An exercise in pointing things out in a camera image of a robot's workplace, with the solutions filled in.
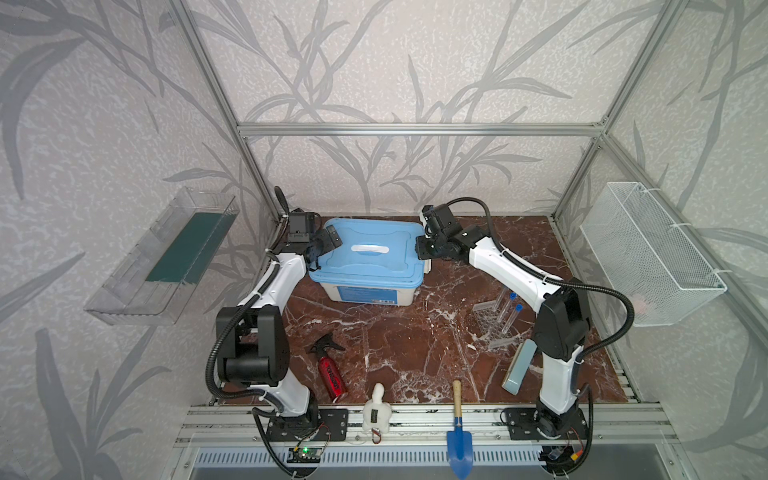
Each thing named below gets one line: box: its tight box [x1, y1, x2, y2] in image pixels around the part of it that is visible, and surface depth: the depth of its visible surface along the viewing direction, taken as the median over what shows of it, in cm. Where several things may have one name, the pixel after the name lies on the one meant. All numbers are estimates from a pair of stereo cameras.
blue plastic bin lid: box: [309, 219, 424, 288], surface depth 88 cm
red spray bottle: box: [308, 334, 349, 404], surface depth 80 cm
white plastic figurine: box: [362, 383, 392, 444], surface depth 75 cm
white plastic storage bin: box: [320, 283, 418, 306], surface depth 92 cm
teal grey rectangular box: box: [502, 339, 538, 395], surface depth 79 cm
